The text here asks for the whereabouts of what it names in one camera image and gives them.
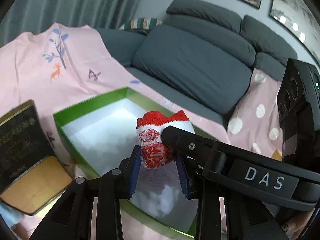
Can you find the striped cushion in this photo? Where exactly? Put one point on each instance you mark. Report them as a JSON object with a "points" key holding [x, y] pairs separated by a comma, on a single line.
{"points": [[141, 25]]}

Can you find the pink printed tablecloth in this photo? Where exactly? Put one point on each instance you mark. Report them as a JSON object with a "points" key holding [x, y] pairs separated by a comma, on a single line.
{"points": [[64, 66]]}

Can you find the black gold tin box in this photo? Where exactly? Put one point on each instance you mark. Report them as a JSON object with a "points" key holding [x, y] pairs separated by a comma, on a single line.
{"points": [[31, 174]]}

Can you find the green cardboard box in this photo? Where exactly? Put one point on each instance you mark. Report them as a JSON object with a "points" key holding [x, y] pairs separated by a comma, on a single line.
{"points": [[99, 133]]}

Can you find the right framed painting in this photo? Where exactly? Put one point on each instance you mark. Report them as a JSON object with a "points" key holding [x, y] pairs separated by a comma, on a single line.
{"points": [[297, 17]]}

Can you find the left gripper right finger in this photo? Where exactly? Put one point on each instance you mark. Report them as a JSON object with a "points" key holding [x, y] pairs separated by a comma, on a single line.
{"points": [[199, 184]]}

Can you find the person's hand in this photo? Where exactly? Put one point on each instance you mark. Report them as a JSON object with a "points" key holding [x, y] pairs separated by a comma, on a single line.
{"points": [[296, 224]]}

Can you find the red white patterned sock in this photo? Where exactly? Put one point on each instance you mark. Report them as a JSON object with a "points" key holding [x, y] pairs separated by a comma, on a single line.
{"points": [[149, 128]]}

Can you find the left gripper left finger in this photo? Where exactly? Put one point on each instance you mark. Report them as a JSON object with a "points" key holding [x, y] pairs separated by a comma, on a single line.
{"points": [[119, 183]]}

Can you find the grey curtain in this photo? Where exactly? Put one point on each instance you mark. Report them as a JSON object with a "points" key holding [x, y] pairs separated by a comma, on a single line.
{"points": [[36, 16]]}

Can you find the pink polka dot cloth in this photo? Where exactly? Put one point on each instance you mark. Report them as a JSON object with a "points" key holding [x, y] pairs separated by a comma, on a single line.
{"points": [[254, 124]]}

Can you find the dark grey sofa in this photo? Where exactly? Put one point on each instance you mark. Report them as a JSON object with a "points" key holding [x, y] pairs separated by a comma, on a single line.
{"points": [[201, 56]]}

